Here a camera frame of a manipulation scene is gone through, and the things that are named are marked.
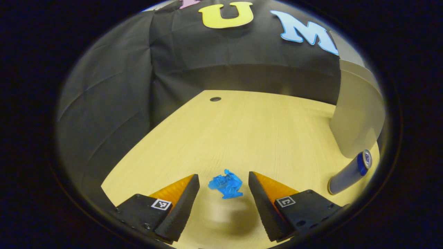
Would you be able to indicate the white desktop garbage bin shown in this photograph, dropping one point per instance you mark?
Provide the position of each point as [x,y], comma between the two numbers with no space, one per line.
[356,114]

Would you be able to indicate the black backdrop cloth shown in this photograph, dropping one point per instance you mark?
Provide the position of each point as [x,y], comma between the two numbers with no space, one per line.
[207,62]

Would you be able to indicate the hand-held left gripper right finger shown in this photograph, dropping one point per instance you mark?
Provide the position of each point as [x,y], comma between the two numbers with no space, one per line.
[263,211]

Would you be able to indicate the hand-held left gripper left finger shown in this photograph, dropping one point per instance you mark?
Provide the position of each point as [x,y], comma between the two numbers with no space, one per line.
[181,211]

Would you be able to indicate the wooden desktop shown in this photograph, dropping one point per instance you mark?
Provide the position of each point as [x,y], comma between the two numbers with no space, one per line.
[242,135]

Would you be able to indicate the blue paper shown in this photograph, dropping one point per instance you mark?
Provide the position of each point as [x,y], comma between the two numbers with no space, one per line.
[226,185]

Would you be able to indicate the silver blue pop can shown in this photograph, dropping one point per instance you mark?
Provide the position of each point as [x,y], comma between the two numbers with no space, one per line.
[346,174]

